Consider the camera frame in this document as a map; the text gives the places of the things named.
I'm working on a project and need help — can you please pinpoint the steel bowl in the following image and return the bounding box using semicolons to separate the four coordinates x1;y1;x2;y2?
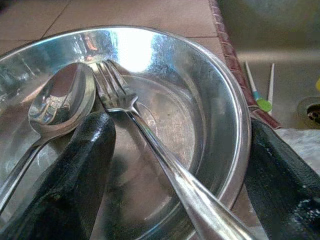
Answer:
0;24;252;240

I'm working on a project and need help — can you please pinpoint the steel sink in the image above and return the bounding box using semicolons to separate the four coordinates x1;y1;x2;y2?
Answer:
214;0;320;131

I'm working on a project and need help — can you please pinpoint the plain white chopstick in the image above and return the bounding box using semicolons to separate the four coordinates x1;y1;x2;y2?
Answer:
265;62;276;116

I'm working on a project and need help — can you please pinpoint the steel fork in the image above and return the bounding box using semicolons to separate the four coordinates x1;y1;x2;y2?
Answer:
90;59;256;240

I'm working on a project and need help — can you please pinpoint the white chopstick green end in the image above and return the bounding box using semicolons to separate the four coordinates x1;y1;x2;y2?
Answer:
243;60;274;113

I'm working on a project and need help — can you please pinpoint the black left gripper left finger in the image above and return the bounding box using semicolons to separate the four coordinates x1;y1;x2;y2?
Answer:
0;111;117;240

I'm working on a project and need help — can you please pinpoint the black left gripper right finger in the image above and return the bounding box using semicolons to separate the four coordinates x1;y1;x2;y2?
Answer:
245;117;320;240

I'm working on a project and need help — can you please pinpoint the steel spoon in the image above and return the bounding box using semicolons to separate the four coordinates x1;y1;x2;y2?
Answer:
0;61;98;213

